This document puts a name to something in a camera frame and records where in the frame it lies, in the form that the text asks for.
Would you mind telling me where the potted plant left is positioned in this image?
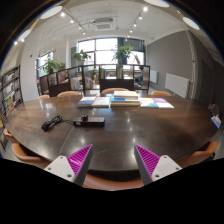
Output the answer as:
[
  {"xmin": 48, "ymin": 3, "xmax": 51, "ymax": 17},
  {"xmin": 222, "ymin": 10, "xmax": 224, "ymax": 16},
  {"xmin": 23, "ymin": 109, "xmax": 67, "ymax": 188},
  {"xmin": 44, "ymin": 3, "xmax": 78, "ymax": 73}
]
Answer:
[{"xmin": 43, "ymin": 59, "xmax": 62, "ymax": 74}]

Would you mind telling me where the orange chair far centre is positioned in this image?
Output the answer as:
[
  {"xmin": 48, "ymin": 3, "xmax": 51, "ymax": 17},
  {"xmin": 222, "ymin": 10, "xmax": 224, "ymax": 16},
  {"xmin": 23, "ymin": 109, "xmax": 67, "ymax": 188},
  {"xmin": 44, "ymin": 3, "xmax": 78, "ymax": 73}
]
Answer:
[{"xmin": 100, "ymin": 88, "xmax": 129, "ymax": 95}]

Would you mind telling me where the black power strip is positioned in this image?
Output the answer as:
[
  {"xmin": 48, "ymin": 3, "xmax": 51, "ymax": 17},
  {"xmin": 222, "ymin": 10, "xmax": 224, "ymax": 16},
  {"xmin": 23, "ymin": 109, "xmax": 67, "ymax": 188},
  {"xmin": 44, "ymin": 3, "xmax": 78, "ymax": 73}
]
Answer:
[{"xmin": 73, "ymin": 117, "xmax": 105, "ymax": 127}]

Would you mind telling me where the white purple booklet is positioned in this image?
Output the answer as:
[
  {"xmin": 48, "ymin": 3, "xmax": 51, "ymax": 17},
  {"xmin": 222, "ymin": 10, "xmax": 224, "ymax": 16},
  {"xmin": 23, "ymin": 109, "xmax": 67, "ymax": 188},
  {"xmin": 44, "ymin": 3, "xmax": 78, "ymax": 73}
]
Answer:
[{"xmin": 153, "ymin": 98, "xmax": 174, "ymax": 109}]

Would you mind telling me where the black charger plug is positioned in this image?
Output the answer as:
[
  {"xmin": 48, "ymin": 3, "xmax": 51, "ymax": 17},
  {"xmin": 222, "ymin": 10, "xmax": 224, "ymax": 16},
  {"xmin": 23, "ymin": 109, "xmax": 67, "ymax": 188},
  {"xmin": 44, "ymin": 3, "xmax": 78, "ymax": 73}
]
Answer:
[{"xmin": 81, "ymin": 114, "xmax": 89, "ymax": 121}]

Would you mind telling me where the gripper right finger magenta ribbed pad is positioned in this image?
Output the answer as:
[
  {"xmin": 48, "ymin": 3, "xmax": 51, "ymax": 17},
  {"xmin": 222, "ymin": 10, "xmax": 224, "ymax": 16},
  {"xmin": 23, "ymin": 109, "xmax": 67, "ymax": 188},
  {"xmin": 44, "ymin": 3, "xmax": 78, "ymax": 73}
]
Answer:
[{"xmin": 134, "ymin": 145, "xmax": 181, "ymax": 185}]

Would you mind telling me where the orange chair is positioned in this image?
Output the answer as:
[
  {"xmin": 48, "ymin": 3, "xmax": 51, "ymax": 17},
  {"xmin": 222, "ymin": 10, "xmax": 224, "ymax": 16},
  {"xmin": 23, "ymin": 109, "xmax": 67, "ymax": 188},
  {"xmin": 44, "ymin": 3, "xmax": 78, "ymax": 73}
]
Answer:
[
  {"xmin": 176, "ymin": 141, "xmax": 218, "ymax": 168},
  {"xmin": 100, "ymin": 88, "xmax": 129, "ymax": 95},
  {"xmin": 4, "ymin": 129, "xmax": 50, "ymax": 169},
  {"xmin": 57, "ymin": 91, "xmax": 81, "ymax": 97},
  {"xmin": 151, "ymin": 91, "xmax": 172, "ymax": 96}
]

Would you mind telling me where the blue and white book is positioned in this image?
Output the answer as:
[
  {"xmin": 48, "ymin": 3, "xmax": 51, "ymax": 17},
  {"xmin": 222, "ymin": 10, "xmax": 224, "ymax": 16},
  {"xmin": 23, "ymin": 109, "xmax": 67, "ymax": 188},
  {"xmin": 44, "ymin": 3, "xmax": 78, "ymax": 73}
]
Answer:
[{"xmin": 77, "ymin": 97, "xmax": 95, "ymax": 107}]

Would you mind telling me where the colourful open magazine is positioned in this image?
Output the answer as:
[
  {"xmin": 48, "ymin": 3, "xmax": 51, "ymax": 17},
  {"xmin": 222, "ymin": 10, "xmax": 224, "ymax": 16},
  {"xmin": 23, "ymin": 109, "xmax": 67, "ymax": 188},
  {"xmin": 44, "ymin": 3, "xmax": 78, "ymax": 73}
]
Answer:
[{"xmin": 139, "ymin": 98, "xmax": 158, "ymax": 108}]

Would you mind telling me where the potted plant centre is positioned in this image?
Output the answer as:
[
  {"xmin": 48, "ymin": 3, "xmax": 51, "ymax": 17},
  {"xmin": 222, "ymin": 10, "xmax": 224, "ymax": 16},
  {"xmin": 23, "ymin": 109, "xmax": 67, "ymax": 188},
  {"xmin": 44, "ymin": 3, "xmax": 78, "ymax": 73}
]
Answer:
[{"xmin": 73, "ymin": 50, "xmax": 91, "ymax": 66}]

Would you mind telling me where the black coiled cable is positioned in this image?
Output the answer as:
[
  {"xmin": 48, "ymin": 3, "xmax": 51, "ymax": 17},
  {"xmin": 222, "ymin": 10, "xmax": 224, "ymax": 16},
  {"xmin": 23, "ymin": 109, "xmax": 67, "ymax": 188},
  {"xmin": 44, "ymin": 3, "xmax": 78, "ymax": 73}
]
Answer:
[{"xmin": 40, "ymin": 114, "xmax": 75, "ymax": 132}]

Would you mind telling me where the orange chair far right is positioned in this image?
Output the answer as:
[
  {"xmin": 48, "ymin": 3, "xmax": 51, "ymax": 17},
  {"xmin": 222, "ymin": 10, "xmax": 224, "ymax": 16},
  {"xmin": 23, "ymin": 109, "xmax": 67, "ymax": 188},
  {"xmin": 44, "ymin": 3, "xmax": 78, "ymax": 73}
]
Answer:
[{"xmin": 151, "ymin": 91, "xmax": 172, "ymax": 96}]

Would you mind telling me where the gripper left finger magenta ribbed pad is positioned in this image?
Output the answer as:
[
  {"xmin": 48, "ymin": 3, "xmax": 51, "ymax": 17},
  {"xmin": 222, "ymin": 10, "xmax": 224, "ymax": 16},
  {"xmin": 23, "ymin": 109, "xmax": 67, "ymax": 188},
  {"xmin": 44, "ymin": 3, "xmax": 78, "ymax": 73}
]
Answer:
[{"xmin": 45, "ymin": 145, "xmax": 93, "ymax": 186}]

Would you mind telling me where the orange chair front left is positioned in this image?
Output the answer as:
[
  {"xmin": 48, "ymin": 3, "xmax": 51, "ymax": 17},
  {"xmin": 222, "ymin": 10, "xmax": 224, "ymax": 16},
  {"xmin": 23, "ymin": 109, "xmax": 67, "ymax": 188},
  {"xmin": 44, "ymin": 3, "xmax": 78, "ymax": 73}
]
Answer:
[{"xmin": 4, "ymin": 129, "xmax": 50, "ymax": 169}]

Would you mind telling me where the person seated in background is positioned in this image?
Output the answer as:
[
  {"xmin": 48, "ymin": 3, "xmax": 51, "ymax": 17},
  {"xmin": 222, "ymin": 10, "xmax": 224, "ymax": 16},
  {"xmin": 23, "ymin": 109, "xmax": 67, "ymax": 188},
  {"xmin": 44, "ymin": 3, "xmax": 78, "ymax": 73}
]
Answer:
[{"xmin": 135, "ymin": 66, "xmax": 144, "ymax": 85}]

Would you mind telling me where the potted plant right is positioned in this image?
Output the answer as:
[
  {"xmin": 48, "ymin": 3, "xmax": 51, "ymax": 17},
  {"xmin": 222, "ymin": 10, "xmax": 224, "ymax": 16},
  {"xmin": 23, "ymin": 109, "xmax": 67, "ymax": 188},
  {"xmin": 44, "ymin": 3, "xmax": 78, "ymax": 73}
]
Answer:
[{"xmin": 112, "ymin": 45, "xmax": 134, "ymax": 64}]

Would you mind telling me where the ceiling air conditioner vent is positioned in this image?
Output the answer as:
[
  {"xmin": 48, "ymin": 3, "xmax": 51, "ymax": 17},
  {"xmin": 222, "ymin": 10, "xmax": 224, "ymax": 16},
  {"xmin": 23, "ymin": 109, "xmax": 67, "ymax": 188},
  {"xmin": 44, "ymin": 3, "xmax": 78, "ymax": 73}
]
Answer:
[{"xmin": 93, "ymin": 17, "xmax": 114, "ymax": 31}]

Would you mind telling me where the orange chair front right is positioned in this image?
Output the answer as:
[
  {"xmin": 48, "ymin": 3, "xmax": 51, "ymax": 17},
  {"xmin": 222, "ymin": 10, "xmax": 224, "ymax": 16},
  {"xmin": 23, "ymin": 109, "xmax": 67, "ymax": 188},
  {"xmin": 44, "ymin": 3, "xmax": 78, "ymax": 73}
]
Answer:
[{"xmin": 176, "ymin": 141, "xmax": 218, "ymax": 168}]

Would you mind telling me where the blue box at right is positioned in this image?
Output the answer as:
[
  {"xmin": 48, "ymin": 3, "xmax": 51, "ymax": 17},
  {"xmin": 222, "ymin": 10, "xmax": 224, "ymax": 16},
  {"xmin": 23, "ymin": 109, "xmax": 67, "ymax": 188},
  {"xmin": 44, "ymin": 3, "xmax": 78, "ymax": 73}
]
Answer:
[{"xmin": 211, "ymin": 115, "xmax": 221, "ymax": 128}]

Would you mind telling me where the potted plant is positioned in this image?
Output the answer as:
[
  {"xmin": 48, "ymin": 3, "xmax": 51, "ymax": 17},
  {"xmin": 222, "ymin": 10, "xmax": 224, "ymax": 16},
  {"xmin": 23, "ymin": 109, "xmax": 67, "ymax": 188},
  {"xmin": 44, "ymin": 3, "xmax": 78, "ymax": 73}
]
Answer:
[
  {"xmin": 73, "ymin": 50, "xmax": 91, "ymax": 66},
  {"xmin": 43, "ymin": 59, "xmax": 62, "ymax": 74},
  {"xmin": 112, "ymin": 45, "xmax": 134, "ymax": 64}
]

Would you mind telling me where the white wall radiator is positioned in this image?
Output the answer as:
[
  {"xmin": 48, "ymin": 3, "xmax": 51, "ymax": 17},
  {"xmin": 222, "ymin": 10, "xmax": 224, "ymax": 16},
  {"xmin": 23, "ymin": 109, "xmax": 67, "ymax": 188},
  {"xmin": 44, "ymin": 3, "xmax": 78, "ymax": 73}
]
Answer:
[{"xmin": 165, "ymin": 73, "xmax": 189, "ymax": 98}]

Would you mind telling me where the orange chair far left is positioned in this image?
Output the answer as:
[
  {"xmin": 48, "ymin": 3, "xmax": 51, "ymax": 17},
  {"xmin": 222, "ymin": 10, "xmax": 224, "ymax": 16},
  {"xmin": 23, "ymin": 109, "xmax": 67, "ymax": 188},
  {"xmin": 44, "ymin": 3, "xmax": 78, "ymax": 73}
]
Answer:
[{"xmin": 57, "ymin": 91, "xmax": 81, "ymax": 97}]

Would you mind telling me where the stack of books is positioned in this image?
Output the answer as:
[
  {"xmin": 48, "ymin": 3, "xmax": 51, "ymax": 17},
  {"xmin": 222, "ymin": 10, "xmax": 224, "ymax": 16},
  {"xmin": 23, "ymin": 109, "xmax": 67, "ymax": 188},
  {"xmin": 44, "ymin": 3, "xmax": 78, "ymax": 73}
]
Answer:
[{"xmin": 111, "ymin": 91, "xmax": 139, "ymax": 106}]

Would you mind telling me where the bookshelf on left wall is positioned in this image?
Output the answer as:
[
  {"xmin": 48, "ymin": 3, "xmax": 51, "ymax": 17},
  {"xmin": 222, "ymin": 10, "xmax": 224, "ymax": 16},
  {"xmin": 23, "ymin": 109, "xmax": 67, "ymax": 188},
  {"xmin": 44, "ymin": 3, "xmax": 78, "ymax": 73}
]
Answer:
[{"xmin": 0, "ymin": 66, "xmax": 23, "ymax": 117}]

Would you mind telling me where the dark partition shelf unit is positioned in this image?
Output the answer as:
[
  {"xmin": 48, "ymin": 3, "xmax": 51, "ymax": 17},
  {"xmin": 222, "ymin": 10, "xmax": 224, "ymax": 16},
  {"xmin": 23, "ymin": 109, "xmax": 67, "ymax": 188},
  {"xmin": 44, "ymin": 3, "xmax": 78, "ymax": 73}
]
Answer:
[{"xmin": 40, "ymin": 64, "xmax": 150, "ymax": 97}]

